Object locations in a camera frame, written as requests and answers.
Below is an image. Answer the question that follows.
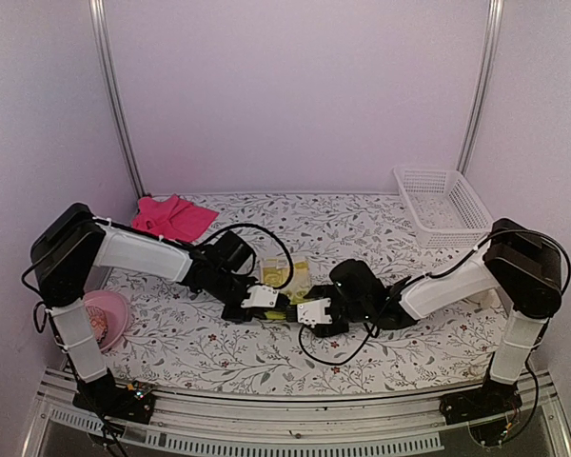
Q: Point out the green white patterned towel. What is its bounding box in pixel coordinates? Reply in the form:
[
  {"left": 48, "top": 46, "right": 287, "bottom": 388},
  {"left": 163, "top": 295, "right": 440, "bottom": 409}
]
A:
[{"left": 260, "top": 256, "right": 311, "bottom": 307}]

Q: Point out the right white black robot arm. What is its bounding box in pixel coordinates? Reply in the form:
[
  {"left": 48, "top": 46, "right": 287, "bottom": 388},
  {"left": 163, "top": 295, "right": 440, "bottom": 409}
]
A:
[{"left": 296, "top": 218, "right": 571, "bottom": 415}]

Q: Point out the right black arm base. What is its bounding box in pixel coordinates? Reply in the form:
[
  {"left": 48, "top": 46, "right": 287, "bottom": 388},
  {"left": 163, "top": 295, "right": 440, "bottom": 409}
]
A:
[{"left": 439, "top": 377, "right": 522, "bottom": 425}]

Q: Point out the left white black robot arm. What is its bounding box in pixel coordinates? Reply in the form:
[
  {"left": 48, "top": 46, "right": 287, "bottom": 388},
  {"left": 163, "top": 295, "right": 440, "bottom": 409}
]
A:
[{"left": 21, "top": 203, "right": 255, "bottom": 413}]

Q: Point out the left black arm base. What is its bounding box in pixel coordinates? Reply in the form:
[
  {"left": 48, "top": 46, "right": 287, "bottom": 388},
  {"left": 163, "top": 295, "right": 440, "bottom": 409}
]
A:
[{"left": 72, "top": 370, "right": 156, "bottom": 425}]

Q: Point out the pink red towel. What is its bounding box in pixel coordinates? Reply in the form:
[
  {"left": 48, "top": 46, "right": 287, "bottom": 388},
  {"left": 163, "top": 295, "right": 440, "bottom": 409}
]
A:
[{"left": 131, "top": 194, "right": 219, "bottom": 243}]

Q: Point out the pink plastic bowl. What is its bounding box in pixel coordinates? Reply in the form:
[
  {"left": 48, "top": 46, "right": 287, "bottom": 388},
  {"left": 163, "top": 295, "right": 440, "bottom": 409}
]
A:
[{"left": 83, "top": 290, "right": 129, "bottom": 353}]

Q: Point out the brown patterned cupcake liner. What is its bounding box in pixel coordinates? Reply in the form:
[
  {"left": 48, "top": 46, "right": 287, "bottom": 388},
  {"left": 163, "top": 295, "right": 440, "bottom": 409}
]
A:
[{"left": 87, "top": 306, "right": 108, "bottom": 343}]

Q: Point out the white plastic mesh basket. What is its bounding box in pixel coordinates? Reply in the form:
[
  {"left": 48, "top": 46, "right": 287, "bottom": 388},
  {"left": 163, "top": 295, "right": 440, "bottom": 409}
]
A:
[{"left": 392, "top": 166, "right": 493, "bottom": 248}]

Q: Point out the cream ceramic mug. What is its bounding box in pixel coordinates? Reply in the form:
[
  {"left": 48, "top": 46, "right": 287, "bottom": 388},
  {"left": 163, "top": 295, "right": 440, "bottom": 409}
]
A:
[{"left": 468, "top": 288, "right": 502, "bottom": 309}]

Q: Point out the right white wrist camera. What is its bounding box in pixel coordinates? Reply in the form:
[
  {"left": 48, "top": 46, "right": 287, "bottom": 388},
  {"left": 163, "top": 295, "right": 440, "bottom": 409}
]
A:
[{"left": 285, "top": 298, "right": 334, "bottom": 328}]

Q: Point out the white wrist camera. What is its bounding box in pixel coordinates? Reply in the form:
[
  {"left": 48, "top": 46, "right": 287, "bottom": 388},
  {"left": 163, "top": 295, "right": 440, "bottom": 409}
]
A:
[
  {"left": 285, "top": 298, "right": 334, "bottom": 328},
  {"left": 241, "top": 285, "right": 290, "bottom": 309}
]

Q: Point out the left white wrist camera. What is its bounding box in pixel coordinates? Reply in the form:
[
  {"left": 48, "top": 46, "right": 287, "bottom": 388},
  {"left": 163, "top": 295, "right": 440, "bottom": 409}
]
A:
[{"left": 241, "top": 285, "right": 290, "bottom": 309}]

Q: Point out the left black camera cable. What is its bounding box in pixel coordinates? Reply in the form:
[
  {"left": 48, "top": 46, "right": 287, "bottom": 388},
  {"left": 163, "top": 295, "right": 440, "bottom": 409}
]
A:
[{"left": 199, "top": 223, "right": 295, "bottom": 291}]

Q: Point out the black camera cable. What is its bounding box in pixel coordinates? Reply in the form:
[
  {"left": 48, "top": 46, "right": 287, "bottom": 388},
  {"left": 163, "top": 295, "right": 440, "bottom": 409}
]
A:
[
  {"left": 199, "top": 223, "right": 295, "bottom": 291},
  {"left": 298, "top": 228, "right": 571, "bottom": 367}
]

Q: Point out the aluminium front rail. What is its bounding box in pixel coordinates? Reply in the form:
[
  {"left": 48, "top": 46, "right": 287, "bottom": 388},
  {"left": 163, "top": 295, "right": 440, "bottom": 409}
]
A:
[{"left": 22, "top": 369, "right": 571, "bottom": 456}]

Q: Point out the right black camera cable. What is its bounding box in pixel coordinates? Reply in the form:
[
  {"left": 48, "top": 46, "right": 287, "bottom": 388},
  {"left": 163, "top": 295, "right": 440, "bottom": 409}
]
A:
[{"left": 298, "top": 228, "right": 571, "bottom": 367}]

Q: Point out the left aluminium frame post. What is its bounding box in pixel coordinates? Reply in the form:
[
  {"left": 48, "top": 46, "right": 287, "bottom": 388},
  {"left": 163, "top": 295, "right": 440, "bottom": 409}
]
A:
[{"left": 89, "top": 0, "right": 146, "bottom": 198}]

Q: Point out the aluminium frame post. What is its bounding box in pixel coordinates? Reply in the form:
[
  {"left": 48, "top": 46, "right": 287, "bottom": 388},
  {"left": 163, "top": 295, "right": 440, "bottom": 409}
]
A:
[
  {"left": 457, "top": 0, "right": 504, "bottom": 175},
  {"left": 89, "top": 0, "right": 146, "bottom": 198}
]

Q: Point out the right aluminium frame post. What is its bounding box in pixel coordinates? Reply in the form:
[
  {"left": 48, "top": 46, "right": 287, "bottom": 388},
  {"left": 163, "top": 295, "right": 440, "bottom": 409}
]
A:
[{"left": 457, "top": 0, "right": 504, "bottom": 175}]

